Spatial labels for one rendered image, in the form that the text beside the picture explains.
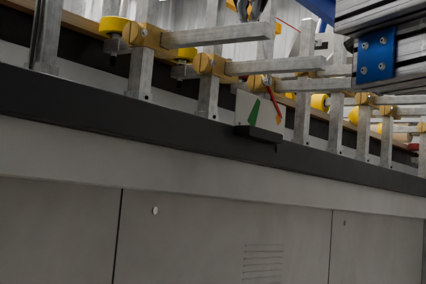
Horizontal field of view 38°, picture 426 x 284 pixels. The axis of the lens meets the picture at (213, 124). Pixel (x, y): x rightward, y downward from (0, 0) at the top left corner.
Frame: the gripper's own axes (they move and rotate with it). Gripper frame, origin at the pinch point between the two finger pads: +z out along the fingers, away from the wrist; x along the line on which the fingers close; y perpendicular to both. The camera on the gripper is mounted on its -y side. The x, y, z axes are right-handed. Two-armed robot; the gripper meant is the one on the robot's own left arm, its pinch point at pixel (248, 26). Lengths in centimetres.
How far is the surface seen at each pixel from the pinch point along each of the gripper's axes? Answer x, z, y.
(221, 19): -6.8, -1.5, 0.6
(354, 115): 20, 1, -122
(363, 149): 26, 19, -92
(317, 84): 15.5, 9.9, -20.2
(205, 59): -8.9, 9.9, 4.9
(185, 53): -17.2, 6.0, -4.5
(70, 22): -35.3, 6.7, 24.1
